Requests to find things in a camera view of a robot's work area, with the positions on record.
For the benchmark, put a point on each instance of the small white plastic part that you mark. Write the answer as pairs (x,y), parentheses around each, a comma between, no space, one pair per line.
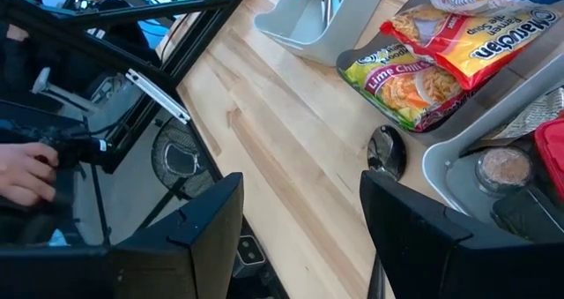
(42,78)

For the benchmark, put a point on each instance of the black aluminium rig frame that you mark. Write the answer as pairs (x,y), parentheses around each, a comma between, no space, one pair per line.
(132,11)

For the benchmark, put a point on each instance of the person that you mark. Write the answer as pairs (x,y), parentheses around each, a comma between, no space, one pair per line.
(17,33)

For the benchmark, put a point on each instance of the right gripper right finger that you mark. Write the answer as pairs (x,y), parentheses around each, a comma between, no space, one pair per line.
(440,268)

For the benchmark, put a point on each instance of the small black adapter box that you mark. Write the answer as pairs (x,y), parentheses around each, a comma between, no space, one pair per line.
(249,255)

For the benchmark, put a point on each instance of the red box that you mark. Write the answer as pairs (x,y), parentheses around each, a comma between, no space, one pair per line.
(553,153)

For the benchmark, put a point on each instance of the red Maruchan ramen packet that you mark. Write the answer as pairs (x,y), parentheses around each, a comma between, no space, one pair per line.
(476,47)

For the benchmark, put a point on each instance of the silver metal frame bracket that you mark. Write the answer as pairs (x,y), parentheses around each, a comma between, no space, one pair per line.
(158,96)

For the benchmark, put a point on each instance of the dark green box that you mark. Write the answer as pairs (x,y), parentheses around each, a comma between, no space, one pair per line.
(529,215)

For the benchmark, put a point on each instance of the light grey plastic bin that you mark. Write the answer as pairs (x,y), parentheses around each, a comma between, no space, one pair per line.
(317,47)
(456,180)

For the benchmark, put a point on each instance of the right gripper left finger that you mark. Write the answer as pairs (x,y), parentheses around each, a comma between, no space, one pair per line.
(154,272)

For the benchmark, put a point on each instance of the black round mesh object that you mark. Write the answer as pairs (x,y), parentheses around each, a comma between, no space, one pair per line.
(176,131)

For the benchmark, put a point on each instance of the person's hand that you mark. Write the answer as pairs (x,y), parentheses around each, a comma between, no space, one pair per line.
(26,171)

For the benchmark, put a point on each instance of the dark metal spoon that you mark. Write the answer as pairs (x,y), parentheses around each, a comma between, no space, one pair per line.
(387,153)

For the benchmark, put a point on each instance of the lime chili ramen packet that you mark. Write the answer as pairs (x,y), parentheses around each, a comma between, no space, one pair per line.
(396,87)

